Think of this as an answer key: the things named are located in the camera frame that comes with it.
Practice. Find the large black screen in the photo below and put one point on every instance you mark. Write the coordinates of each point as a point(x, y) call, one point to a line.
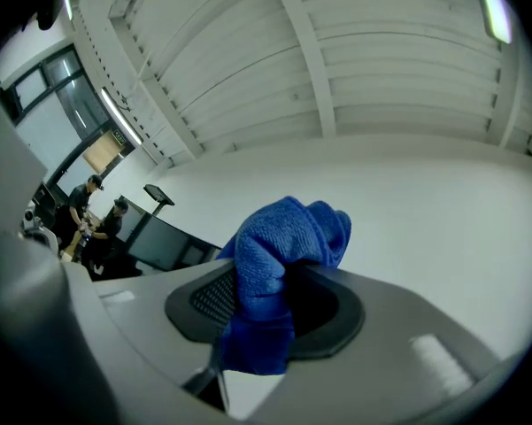
point(159, 241)

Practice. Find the black shelf on post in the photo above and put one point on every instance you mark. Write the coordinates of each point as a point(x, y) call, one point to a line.
point(158, 193)

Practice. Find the ceiling tube light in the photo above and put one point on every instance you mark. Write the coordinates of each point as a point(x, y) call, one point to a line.
point(495, 11)
point(119, 115)
point(68, 5)

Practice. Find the green exit sign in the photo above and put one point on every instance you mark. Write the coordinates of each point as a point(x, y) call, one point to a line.
point(120, 138)

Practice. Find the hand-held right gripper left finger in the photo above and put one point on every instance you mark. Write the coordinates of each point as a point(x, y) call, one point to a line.
point(137, 308)

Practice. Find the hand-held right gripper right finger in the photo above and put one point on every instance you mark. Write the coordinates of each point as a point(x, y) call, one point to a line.
point(380, 326)

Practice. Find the blue microfibre cloth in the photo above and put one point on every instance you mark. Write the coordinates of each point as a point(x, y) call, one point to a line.
point(283, 237)

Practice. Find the black framed glass door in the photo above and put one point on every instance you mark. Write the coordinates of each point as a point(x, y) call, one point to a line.
point(77, 100)

